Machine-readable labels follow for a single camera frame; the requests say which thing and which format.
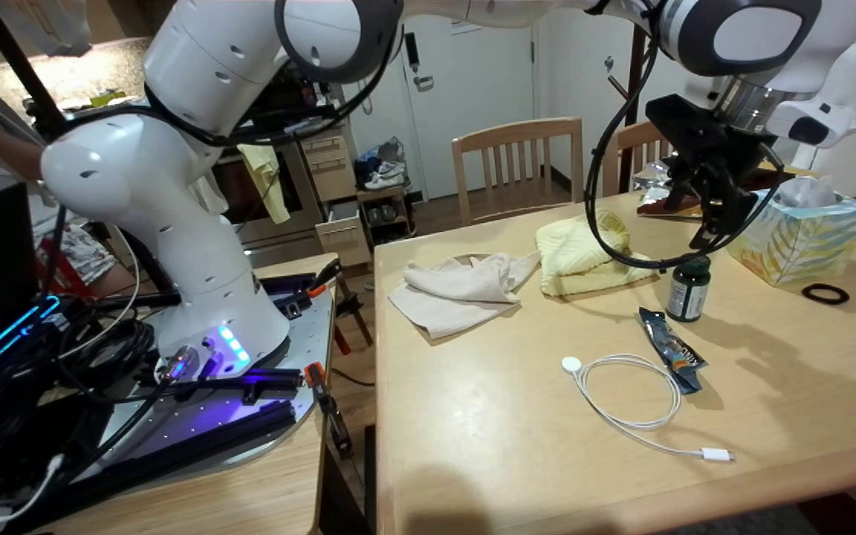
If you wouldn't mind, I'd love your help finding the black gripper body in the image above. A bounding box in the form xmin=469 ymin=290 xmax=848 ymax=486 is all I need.
xmin=667 ymin=123 xmax=780 ymax=217

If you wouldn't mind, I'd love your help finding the dark green supplement bottle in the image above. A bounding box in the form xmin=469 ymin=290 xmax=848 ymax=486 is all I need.
xmin=662 ymin=252 xmax=717 ymax=327

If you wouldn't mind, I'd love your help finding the crumpled silver foil wrapper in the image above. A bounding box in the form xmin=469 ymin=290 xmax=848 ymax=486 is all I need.
xmin=633 ymin=160 xmax=685 ymax=211

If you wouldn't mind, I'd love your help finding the patterned tissue box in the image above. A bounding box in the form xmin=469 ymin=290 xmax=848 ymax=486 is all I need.
xmin=728 ymin=177 xmax=856 ymax=293

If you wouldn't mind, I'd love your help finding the light wooden chair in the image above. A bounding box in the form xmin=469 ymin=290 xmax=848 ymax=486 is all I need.
xmin=450 ymin=117 xmax=590 ymax=226
xmin=601 ymin=117 xmax=682 ymax=197

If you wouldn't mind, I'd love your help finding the dark wooden coat rack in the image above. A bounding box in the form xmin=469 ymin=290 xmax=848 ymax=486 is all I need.
xmin=615 ymin=25 xmax=650 ymax=197

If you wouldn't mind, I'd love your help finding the yellow towel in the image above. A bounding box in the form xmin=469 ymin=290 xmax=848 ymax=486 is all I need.
xmin=533 ymin=211 xmax=659 ymax=300

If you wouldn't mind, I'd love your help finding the white door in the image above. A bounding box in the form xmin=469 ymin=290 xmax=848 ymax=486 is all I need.
xmin=386 ymin=13 xmax=540 ymax=202

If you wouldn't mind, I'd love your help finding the beige cloth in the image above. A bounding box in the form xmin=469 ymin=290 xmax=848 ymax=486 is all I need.
xmin=386 ymin=251 xmax=540 ymax=346

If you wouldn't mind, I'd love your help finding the wooden drawer cabinet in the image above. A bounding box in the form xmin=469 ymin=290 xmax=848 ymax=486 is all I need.
xmin=294 ymin=128 xmax=377 ymax=272

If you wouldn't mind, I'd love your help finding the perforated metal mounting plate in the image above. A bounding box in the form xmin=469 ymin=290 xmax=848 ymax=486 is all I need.
xmin=98 ymin=276 xmax=341 ymax=475

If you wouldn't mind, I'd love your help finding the hanging yellow rag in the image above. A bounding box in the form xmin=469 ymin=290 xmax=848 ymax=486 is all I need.
xmin=234 ymin=142 xmax=294 ymax=230

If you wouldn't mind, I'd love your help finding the black box with blue light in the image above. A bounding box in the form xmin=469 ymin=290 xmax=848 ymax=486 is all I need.
xmin=0 ymin=293 xmax=66 ymax=394

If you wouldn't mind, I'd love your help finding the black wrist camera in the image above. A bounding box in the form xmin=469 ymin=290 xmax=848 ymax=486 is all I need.
xmin=644 ymin=92 xmax=737 ymax=142

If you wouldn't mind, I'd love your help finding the black rubber ring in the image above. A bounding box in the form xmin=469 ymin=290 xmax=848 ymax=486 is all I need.
xmin=799 ymin=281 xmax=853 ymax=309

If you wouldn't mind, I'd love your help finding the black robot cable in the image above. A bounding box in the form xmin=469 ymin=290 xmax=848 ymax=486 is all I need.
xmin=579 ymin=0 xmax=780 ymax=275

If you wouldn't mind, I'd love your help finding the white charging cable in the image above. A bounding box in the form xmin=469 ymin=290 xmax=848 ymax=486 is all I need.
xmin=558 ymin=352 xmax=737 ymax=466

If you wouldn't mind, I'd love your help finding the orange handled clamp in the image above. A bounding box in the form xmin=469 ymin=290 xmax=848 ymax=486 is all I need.
xmin=304 ymin=359 xmax=353 ymax=459

